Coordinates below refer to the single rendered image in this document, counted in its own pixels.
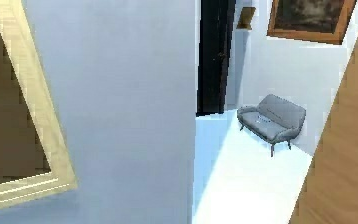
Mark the brown framed dark painting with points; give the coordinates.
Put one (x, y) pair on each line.
(308, 16)

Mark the brown wooden room door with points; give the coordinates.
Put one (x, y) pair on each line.
(343, 150)

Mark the small brown framed picture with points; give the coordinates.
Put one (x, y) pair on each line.
(246, 17)

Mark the cream framed brown picture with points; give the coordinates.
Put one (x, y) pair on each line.
(10, 133)

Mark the black room door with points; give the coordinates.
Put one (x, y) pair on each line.
(212, 56)

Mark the grey two-seat couch wooden legs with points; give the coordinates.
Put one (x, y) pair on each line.
(273, 120)

